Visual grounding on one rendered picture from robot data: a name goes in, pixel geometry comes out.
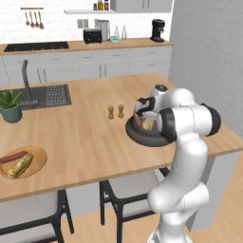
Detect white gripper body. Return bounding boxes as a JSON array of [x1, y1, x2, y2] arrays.
[[135, 107, 159, 122]]

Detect golden bun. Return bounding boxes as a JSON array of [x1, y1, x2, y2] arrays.
[[7, 152, 34, 178], [141, 119, 156, 131]]

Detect red sausage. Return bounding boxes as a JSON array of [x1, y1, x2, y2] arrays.
[[133, 114, 142, 128], [0, 150, 28, 164]]

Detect black bowl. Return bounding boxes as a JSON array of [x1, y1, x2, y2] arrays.
[[124, 114, 174, 148]]

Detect orange round plate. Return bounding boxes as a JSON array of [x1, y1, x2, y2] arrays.
[[0, 145, 48, 180]]

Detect black stool grey seat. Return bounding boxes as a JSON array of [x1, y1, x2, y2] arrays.
[[99, 166, 172, 243], [0, 189, 75, 243]]

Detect grey base cupboards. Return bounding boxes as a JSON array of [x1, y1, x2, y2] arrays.
[[0, 45, 174, 87]]

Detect black coffee machine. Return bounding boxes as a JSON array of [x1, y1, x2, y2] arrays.
[[149, 18, 166, 44]]

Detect steel canister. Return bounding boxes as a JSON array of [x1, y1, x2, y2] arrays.
[[98, 19, 111, 42]]

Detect dark grey sink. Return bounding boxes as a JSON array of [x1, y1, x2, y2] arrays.
[[0, 84, 73, 112]]

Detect black toaster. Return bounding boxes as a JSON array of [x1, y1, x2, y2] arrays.
[[83, 28, 103, 45]]

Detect dark grey tap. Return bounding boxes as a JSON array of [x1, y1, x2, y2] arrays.
[[20, 59, 40, 109]]

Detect black hob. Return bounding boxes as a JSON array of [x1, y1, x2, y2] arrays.
[[3, 41, 70, 53]]

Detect green plant in pot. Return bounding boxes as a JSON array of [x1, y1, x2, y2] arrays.
[[0, 89, 24, 124]]

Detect grey wall cupboards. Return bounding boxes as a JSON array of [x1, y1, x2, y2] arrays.
[[110, 0, 175, 14]]

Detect grey wall sockets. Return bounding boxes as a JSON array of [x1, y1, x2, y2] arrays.
[[77, 18, 90, 29]]

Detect white wall shelf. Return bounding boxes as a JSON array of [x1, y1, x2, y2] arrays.
[[64, 9, 117, 15]]

